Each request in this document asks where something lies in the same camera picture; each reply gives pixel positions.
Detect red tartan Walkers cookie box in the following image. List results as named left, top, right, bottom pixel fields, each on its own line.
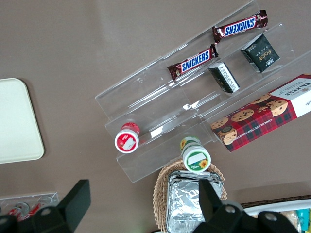
left=210, top=74, right=311, bottom=153

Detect green lidded yogurt cup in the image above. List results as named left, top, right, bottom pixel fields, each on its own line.
left=179, top=136, right=211, bottom=173

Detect cream plastic tray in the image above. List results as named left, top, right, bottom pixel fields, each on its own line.
left=0, top=78, right=45, bottom=165

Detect small teal snack packet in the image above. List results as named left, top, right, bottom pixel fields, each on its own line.
left=296, top=210, right=311, bottom=231

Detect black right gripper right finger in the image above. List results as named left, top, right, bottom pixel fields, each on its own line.
left=194, top=179, right=246, bottom=233

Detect clear acrylic stepped shelf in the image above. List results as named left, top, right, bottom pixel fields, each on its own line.
left=94, top=0, right=311, bottom=184

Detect oval light wicker basket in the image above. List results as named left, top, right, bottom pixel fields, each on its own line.
left=152, top=162, right=228, bottom=233

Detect brown Snickers bar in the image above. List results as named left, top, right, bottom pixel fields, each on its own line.
left=167, top=43, right=219, bottom=82
left=212, top=9, right=269, bottom=44

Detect red lidded yogurt cup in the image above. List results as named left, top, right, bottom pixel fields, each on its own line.
left=114, top=122, right=140, bottom=154

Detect white rectangular snack bin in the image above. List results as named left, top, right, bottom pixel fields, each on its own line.
left=242, top=199, right=311, bottom=233

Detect small black box white side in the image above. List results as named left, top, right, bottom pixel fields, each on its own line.
left=208, top=62, right=241, bottom=94

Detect clear acrylic bottle rack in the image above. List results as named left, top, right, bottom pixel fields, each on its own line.
left=0, top=192, right=59, bottom=220

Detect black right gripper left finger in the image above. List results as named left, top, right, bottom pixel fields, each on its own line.
left=31, top=179, right=92, bottom=233

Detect stacked aluminium foil containers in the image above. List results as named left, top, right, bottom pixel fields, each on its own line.
left=166, top=169, right=225, bottom=233

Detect clear bag of crackers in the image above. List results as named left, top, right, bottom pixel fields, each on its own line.
left=279, top=211, right=299, bottom=229

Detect small black box gold print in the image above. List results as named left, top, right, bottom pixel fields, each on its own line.
left=240, top=33, right=280, bottom=73

